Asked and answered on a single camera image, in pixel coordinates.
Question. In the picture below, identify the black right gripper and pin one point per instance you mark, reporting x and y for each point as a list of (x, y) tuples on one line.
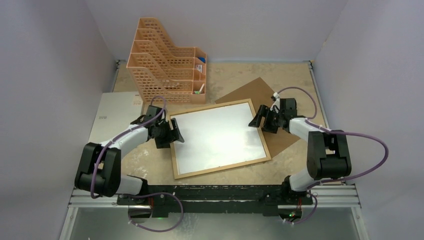
[(268, 118)]

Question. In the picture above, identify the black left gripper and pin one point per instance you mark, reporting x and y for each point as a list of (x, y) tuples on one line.
[(173, 135)]

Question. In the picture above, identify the wooden picture frame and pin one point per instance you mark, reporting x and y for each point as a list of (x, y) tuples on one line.
[(215, 172)]

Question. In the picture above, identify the printed photo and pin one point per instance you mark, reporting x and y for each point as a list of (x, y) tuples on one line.
[(218, 139)]

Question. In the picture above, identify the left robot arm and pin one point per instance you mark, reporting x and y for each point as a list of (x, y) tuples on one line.
[(100, 168)]

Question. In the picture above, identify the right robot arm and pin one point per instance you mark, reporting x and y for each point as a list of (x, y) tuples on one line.
[(327, 155)]

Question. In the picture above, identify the grey booklet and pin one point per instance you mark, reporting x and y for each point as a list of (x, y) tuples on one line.
[(115, 112)]

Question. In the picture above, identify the green white item in organizer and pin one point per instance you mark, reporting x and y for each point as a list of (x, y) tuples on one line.
[(198, 88)]

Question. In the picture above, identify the orange plastic file organizer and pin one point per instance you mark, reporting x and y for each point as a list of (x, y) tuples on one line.
[(160, 68)]

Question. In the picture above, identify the red white item in organizer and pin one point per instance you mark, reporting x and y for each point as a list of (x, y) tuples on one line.
[(199, 67)]

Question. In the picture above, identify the blue item in organizer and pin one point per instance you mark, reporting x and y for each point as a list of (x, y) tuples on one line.
[(202, 59)]

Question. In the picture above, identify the brown frame backing board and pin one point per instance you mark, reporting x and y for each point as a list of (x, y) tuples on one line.
[(260, 94)]

